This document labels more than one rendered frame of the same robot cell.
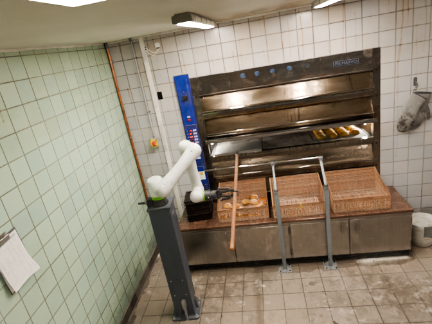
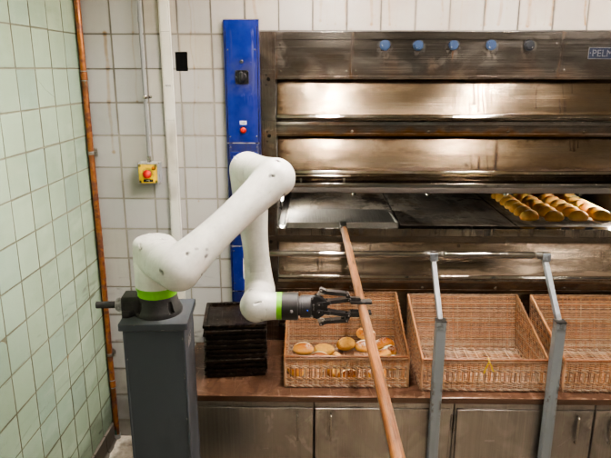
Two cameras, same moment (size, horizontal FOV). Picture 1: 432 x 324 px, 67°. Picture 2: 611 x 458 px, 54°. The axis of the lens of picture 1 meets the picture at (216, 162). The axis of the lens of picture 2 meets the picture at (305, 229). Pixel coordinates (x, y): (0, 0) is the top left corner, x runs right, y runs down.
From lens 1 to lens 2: 99 cm
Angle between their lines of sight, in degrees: 10
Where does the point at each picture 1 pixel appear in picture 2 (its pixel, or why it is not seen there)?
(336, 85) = (587, 102)
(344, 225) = (582, 423)
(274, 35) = not seen: outside the picture
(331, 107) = (568, 148)
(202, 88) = (286, 60)
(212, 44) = not seen: outside the picture
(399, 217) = not seen: outside the picture
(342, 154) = (575, 260)
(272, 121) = (435, 163)
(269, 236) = (404, 433)
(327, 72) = (573, 68)
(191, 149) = (271, 171)
